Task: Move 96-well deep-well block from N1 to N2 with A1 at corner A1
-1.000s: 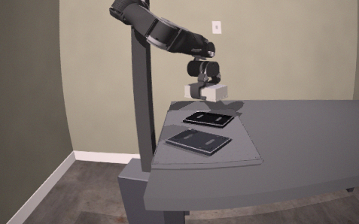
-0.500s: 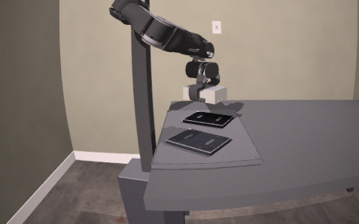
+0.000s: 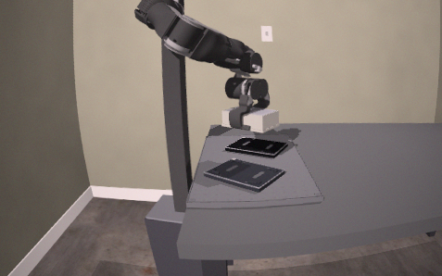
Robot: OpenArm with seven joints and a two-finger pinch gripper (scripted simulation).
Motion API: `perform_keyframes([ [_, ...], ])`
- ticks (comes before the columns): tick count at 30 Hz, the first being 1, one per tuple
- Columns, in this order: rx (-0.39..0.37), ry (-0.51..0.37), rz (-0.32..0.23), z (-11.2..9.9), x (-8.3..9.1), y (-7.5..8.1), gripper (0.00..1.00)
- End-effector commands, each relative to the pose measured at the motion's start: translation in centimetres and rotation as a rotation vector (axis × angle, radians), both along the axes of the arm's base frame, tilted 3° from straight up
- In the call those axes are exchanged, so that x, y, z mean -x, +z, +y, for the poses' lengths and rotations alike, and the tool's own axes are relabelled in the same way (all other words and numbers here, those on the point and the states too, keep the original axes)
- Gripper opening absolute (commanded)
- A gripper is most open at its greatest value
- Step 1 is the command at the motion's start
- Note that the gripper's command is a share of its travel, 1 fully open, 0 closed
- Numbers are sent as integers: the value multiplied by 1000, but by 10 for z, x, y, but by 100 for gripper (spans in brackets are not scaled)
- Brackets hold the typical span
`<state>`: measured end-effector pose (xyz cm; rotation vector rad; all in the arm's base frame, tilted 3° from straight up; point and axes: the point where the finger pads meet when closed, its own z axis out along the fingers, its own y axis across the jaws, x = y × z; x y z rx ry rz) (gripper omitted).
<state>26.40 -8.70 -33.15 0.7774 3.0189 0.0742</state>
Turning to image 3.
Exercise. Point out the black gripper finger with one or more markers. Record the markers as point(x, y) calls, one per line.
point(263, 102)
point(235, 115)

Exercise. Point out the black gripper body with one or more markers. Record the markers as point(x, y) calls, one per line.
point(236, 86)

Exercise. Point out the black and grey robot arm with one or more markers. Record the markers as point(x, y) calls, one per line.
point(214, 45)

